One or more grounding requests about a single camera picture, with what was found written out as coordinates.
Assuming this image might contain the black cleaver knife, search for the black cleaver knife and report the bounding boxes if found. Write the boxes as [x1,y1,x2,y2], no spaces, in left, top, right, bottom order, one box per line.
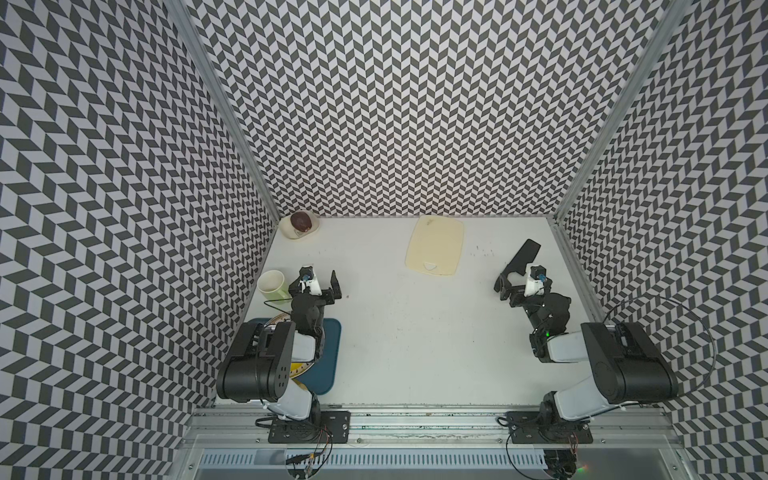
[499,239,541,280]

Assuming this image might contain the cream plastic cutting board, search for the cream plastic cutting board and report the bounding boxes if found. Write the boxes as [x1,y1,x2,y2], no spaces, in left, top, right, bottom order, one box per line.
[405,215,465,277]

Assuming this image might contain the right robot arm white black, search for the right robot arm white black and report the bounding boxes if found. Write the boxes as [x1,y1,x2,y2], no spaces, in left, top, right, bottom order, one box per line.
[494,265,680,428]

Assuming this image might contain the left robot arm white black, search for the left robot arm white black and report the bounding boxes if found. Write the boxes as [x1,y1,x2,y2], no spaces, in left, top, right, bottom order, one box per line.
[216,265,342,430]

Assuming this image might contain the green white mug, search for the green white mug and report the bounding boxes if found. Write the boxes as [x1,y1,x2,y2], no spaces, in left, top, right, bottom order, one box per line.
[257,270,292,300]

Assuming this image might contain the cream small bowl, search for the cream small bowl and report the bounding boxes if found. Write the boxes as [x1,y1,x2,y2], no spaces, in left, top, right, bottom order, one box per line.
[278,210,320,240]

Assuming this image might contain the dark red plum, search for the dark red plum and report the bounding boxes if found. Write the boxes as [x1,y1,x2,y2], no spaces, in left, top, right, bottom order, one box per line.
[289,211,313,236]

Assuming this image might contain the teal tray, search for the teal tray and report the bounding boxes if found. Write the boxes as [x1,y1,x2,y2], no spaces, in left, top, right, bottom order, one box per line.
[221,318,341,402]

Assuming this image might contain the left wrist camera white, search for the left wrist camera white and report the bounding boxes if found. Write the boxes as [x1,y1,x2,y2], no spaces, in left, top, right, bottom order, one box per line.
[298,266,322,296]

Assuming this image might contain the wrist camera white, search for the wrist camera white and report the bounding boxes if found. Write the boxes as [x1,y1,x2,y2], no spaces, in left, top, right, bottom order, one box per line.
[525,264,552,297]
[298,266,322,296]

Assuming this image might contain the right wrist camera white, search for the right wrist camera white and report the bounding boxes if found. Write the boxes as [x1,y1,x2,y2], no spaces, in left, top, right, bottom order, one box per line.
[525,264,552,297]

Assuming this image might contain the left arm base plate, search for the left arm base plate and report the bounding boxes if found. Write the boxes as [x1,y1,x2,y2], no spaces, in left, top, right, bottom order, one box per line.
[268,410,351,445]

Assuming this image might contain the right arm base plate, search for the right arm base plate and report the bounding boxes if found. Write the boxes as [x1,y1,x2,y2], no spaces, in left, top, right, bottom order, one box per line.
[504,411,594,445]

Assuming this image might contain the aluminium front rail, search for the aluminium front rail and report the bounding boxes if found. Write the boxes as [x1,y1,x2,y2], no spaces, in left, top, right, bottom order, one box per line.
[180,405,682,450]

